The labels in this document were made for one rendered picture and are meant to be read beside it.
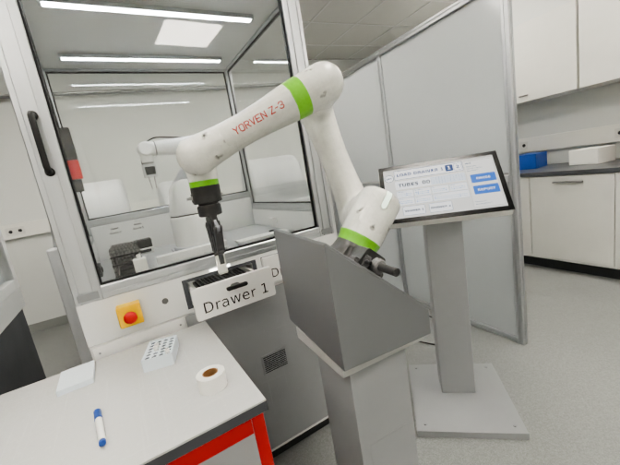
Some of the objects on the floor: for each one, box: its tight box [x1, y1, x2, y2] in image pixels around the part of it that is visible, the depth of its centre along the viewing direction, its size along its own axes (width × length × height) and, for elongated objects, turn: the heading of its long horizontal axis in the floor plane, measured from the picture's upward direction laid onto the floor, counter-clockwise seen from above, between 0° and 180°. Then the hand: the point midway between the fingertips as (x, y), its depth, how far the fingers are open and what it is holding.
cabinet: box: [89, 281, 329, 458], centre depth 181 cm, size 95×103×80 cm
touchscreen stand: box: [409, 221, 530, 440], centre depth 159 cm, size 50×45×102 cm
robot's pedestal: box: [296, 327, 424, 465], centre depth 109 cm, size 30×30×76 cm
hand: (220, 263), depth 111 cm, fingers closed
